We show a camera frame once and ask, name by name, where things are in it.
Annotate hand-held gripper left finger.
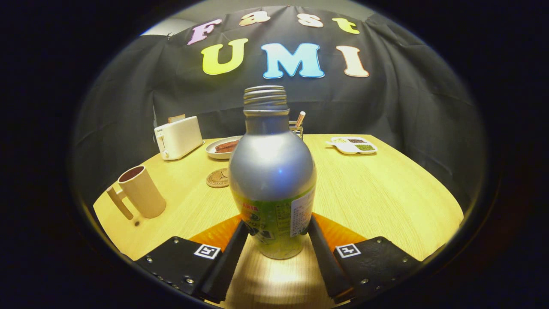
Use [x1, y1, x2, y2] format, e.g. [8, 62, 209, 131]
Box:
[135, 215, 250, 304]

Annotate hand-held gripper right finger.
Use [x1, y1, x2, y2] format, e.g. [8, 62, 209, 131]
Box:
[307, 213, 423, 304]

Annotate round cork coaster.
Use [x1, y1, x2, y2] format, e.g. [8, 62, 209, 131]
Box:
[206, 168, 231, 188]

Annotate silver bottle with green label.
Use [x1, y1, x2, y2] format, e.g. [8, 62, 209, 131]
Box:
[229, 85, 317, 260]

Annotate beige cup with handle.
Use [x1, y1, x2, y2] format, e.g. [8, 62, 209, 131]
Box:
[106, 165, 167, 221]

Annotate wooden table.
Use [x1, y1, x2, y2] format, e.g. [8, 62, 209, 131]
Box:
[93, 134, 465, 309]

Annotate white round plate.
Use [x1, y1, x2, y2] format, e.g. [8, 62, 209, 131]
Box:
[205, 136, 244, 160]

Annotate white divided dish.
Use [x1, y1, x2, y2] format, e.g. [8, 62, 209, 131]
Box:
[325, 136, 378, 155]

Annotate brown fried meat pieces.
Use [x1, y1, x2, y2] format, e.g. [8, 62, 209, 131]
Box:
[214, 139, 241, 153]

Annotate white toaster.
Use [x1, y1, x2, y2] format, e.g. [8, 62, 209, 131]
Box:
[154, 116, 204, 161]

